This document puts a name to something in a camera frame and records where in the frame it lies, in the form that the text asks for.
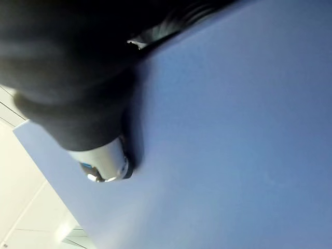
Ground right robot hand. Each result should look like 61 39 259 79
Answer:
0 0 238 184

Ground blue folder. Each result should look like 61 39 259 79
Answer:
12 0 332 249

